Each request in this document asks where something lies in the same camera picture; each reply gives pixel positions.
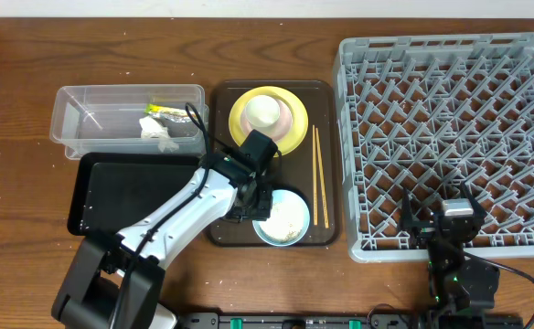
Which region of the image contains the right wooden chopstick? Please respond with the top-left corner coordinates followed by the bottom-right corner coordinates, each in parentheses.
top-left (315, 127), bottom-right (330, 229)

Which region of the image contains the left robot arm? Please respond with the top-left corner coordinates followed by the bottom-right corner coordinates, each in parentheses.
top-left (51, 151), bottom-right (273, 328)

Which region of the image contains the yellow plate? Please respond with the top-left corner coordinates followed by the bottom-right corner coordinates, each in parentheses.
top-left (229, 86), bottom-right (308, 155)

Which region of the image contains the green yellow snack wrapper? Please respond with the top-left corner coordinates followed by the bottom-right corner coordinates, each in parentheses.
top-left (144, 104), bottom-right (198, 123)

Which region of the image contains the pink bowl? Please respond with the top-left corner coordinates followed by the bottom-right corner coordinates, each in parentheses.
top-left (240, 96), bottom-right (293, 142)

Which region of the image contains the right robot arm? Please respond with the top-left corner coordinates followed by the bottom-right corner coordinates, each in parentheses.
top-left (399, 183), bottom-right (500, 328)

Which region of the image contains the clear plastic waste bin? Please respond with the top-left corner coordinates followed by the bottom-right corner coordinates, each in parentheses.
top-left (49, 84), bottom-right (208, 159)

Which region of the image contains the light blue bowl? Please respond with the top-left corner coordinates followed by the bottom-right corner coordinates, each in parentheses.
top-left (252, 189), bottom-right (311, 247)

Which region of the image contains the cream white cup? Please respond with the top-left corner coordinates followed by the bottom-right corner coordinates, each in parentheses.
top-left (244, 95), bottom-right (280, 128)

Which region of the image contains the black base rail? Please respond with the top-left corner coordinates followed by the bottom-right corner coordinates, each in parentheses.
top-left (176, 310), bottom-right (524, 329)

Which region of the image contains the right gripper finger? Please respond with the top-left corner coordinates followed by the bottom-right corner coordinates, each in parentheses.
top-left (459, 182), bottom-right (487, 222)
top-left (399, 187), bottom-right (419, 233)

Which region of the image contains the wooden chopstick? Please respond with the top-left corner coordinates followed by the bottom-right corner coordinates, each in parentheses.
top-left (315, 127), bottom-right (330, 229)
top-left (312, 125), bottom-right (318, 226)

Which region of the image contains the dark brown serving tray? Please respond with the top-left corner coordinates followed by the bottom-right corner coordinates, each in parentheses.
top-left (210, 80), bottom-right (342, 247)

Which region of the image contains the grey plastic dishwasher rack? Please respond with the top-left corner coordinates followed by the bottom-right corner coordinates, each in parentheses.
top-left (333, 32), bottom-right (534, 263)

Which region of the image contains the black plastic tray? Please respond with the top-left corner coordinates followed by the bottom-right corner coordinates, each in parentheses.
top-left (67, 153), bottom-right (198, 236)

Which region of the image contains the white tissue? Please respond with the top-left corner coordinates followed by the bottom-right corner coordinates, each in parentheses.
top-left (139, 116), bottom-right (179, 153)

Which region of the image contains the left wooden chopstick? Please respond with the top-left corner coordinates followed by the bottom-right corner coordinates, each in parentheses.
top-left (312, 125), bottom-right (318, 226)

